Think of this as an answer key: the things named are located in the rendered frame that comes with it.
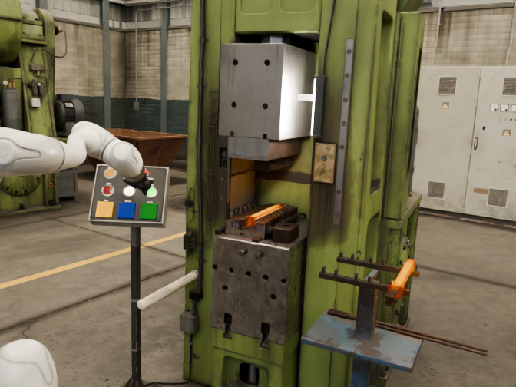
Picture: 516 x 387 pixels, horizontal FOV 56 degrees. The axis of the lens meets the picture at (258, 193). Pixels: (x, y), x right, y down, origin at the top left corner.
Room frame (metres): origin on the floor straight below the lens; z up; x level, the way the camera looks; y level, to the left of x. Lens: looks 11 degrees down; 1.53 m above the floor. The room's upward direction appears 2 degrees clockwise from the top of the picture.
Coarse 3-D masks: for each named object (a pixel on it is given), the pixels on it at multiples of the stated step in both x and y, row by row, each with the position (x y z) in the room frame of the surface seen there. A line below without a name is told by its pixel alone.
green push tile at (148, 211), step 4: (144, 204) 2.18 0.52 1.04; (148, 204) 2.18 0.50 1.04; (152, 204) 2.18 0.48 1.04; (156, 204) 2.18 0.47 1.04; (144, 208) 2.17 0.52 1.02; (148, 208) 2.17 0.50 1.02; (152, 208) 2.17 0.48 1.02; (156, 208) 2.17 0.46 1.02; (144, 212) 2.16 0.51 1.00; (148, 212) 2.16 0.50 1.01; (152, 212) 2.16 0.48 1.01; (156, 212) 2.16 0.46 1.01; (140, 216) 2.15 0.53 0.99; (144, 216) 2.15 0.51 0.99; (148, 216) 2.15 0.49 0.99; (152, 216) 2.15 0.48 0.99; (156, 216) 2.15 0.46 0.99
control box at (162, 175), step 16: (96, 176) 2.25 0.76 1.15; (160, 176) 2.25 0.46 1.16; (96, 192) 2.21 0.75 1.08; (112, 192) 2.21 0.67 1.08; (160, 192) 2.21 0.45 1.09; (96, 208) 2.17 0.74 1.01; (160, 208) 2.18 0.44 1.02; (96, 224) 2.19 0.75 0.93; (112, 224) 2.18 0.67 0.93; (128, 224) 2.17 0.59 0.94; (144, 224) 2.16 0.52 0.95; (160, 224) 2.15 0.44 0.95
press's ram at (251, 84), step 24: (240, 48) 2.16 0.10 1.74; (264, 48) 2.11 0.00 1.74; (288, 48) 2.12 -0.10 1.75; (240, 72) 2.16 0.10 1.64; (264, 72) 2.11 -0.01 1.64; (288, 72) 2.13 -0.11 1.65; (312, 72) 2.41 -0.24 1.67; (240, 96) 2.15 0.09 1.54; (264, 96) 2.11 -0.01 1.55; (288, 96) 2.14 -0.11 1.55; (312, 96) 2.22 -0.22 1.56; (240, 120) 2.15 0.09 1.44; (264, 120) 2.11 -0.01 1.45; (288, 120) 2.16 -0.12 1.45; (312, 120) 2.45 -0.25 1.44
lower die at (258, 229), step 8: (256, 208) 2.45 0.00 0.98; (264, 208) 2.41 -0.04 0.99; (280, 208) 2.39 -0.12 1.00; (288, 208) 2.43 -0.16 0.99; (296, 208) 2.46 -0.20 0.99; (240, 216) 2.26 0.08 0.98; (264, 216) 2.21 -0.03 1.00; (232, 224) 2.16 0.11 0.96; (256, 224) 2.11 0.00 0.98; (264, 224) 2.10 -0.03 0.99; (272, 224) 2.17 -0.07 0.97; (232, 232) 2.16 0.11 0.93; (240, 232) 2.14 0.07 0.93; (248, 232) 2.13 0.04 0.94; (256, 232) 2.11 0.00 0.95; (264, 232) 2.10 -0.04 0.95
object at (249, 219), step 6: (276, 204) 2.43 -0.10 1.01; (264, 210) 2.28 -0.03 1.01; (270, 210) 2.30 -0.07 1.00; (246, 216) 2.11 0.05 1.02; (252, 216) 2.16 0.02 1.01; (258, 216) 2.17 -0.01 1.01; (240, 222) 2.04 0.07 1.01; (246, 222) 2.08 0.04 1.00; (252, 222) 2.10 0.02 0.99; (240, 228) 2.04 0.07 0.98
